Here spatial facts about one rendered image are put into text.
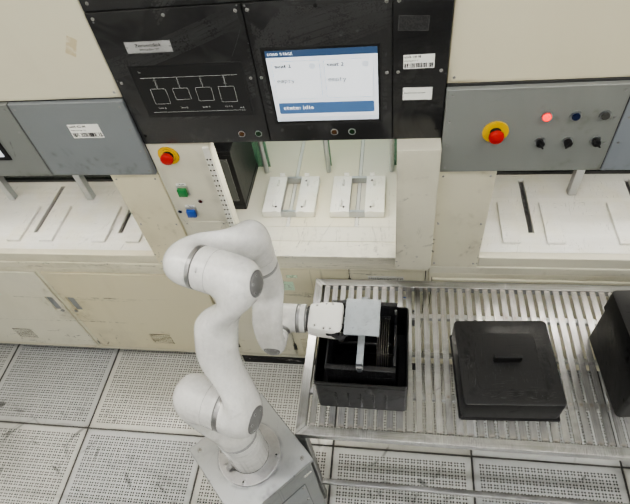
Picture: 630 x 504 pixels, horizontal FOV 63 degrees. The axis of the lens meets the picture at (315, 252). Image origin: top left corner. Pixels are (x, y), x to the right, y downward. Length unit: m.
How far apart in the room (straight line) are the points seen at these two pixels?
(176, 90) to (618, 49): 1.10
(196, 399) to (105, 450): 1.48
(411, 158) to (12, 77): 1.13
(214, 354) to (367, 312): 0.49
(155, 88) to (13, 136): 0.54
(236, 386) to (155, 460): 1.43
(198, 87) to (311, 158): 0.92
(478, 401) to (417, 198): 0.62
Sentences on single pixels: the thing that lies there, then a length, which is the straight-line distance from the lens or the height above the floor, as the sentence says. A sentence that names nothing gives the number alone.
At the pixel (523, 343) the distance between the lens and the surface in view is 1.73.
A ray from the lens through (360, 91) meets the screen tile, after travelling 1.40.
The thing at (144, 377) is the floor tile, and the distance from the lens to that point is 2.84.
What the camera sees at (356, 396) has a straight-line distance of 1.61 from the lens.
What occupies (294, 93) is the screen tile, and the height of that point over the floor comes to 1.56.
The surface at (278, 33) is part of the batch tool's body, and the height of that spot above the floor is 1.72.
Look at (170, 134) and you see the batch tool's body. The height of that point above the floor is 1.43.
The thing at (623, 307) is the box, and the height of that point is 1.01.
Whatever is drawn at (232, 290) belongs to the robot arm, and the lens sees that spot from 1.05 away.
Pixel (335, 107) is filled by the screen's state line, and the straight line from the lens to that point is 1.43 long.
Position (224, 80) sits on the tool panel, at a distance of 1.44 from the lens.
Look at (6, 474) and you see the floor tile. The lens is 2.97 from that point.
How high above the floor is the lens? 2.32
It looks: 50 degrees down
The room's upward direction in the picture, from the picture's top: 10 degrees counter-clockwise
